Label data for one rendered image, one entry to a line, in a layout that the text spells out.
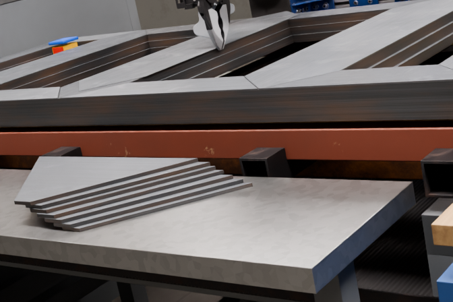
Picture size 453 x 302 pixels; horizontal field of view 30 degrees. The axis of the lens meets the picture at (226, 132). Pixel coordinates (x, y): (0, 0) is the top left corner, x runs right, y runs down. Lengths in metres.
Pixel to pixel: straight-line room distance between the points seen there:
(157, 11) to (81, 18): 3.39
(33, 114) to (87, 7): 1.16
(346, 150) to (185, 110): 0.29
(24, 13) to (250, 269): 1.74
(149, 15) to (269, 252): 5.13
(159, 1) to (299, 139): 4.92
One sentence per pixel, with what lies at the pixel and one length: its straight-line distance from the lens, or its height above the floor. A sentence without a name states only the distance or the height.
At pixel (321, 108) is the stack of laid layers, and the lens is 1.22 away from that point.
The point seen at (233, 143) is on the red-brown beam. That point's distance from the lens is 1.32.
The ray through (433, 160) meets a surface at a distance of 1.11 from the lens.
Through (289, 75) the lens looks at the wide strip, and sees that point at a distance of 1.32.
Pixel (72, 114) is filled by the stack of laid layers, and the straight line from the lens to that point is 1.55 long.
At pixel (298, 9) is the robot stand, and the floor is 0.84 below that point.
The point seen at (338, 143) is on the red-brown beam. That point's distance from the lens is 1.22.
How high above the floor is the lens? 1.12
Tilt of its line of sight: 14 degrees down
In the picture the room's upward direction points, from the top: 11 degrees counter-clockwise
